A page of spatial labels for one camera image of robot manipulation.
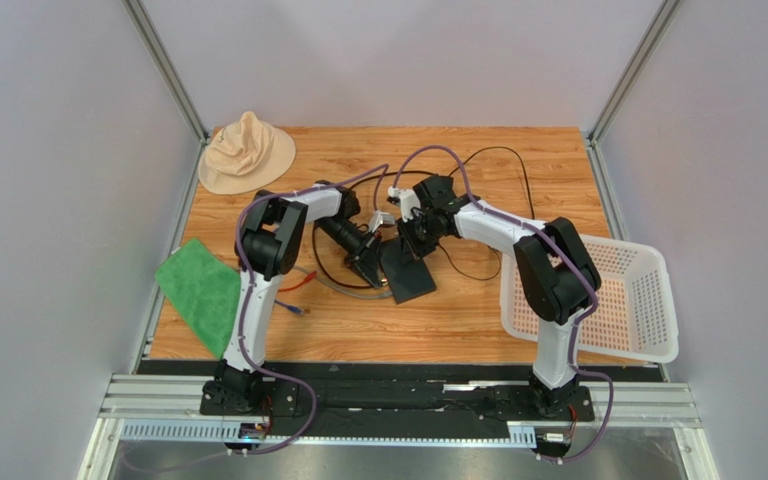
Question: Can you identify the aluminium front frame rail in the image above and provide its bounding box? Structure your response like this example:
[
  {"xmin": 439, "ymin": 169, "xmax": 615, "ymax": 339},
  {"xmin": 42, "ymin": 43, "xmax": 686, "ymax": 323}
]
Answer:
[{"xmin": 79, "ymin": 361, "xmax": 718, "ymax": 479}]

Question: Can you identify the black network switch box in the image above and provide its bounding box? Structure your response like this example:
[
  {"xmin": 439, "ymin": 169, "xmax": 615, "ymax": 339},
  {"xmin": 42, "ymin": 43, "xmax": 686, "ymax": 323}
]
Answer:
[{"xmin": 379, "ymin": 239, "xmax": 437, "ymax": 304}]

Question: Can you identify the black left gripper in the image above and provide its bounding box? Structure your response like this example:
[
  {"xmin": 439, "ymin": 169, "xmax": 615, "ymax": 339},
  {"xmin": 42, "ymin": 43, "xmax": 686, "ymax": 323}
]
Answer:
[{"xmin": 315, "ymin": 216, "xmax": 381, "ymax": 290}]

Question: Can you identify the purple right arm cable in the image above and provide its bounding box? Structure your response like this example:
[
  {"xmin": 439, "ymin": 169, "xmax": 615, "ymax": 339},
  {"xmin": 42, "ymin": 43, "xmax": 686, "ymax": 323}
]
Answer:
[{"xmin": 387, "ymin": 144, "xmax": 616, "ymax": 465}]

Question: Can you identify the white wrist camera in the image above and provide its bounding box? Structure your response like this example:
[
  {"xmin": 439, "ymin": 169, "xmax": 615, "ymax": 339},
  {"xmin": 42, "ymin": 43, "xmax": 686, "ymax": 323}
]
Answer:
[
  {"xmin": 387, "ymin": 186, "xmax": 421, "ymax": 223},
  {"xmin": 368, "ymin": 210, "xmax": 396, "ymax": 233}
]

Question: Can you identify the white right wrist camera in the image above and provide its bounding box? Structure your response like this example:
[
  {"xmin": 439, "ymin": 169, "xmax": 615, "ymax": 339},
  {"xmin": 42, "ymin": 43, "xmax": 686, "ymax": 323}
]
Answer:
[{"xmin": 387, "ymin": 186, "xmax": 421, "ymax": 223}]

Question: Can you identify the red ethernet cable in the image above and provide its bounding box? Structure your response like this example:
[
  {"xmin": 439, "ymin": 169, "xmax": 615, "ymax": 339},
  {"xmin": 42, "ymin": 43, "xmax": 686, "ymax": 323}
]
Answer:
[{"xmin": 277, "ymin": 270, "xmax": 319, "ymax": 294}]

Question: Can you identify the white plastic mesh basket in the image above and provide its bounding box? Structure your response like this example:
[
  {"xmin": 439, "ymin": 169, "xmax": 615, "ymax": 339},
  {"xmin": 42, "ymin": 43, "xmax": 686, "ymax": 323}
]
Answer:
[{"xmin": 500, "ymin": 234, "xmax": 679, "ymax": 363}]

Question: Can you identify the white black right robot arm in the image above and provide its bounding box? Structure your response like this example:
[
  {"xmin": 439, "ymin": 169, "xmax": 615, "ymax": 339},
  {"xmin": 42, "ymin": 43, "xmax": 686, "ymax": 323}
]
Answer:
[{"xmin": 388, "ymin": 175, "xmax": 601, "ymax": 407}]

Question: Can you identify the green microfiber cloth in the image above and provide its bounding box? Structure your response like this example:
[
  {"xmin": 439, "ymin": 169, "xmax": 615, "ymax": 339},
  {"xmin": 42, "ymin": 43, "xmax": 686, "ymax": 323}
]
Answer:
[{"xmin": 154, "ymin": 239, "xmax": 240, "ymax": 359}]

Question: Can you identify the grey ethernet cable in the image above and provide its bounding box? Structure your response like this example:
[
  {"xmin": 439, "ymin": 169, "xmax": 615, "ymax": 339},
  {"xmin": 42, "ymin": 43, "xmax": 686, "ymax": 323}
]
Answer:
[{"xmin": 290, "ymin": 264, "xmax": 395, "ymax": 301}]

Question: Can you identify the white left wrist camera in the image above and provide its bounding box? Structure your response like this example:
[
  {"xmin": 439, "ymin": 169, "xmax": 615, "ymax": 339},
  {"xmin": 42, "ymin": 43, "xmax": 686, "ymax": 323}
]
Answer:
[{"xmin": 368, "ymin": 210, "xmax": 396, "ymax": 233}]

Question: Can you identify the beige bucket hat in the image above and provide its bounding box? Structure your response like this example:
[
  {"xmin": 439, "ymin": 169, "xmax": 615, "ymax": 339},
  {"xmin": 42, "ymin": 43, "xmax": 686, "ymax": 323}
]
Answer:
[{"xmin": 197, "ymin": 111, "xmax": 296, "ymax": 195}]

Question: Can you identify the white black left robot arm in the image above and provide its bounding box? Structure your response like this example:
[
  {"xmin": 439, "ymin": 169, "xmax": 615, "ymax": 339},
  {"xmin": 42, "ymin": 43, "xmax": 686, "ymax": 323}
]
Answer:
[{"xmin": 209, "ymin": 181, "xmax": 359, "ymax": 411}]

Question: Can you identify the black ethernet cable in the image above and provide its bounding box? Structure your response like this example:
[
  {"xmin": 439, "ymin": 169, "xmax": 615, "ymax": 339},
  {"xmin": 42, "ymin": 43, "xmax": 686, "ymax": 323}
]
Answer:
[{"xmin": 310, "ymin": 170, "xmax": 439, "ymax": 289}]

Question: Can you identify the thin black power cord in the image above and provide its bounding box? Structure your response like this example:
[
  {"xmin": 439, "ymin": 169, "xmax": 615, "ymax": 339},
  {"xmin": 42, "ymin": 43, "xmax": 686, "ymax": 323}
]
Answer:
[{"xmin": 437, "ymin": 146, "xmax": 536, "ymax": 282}]

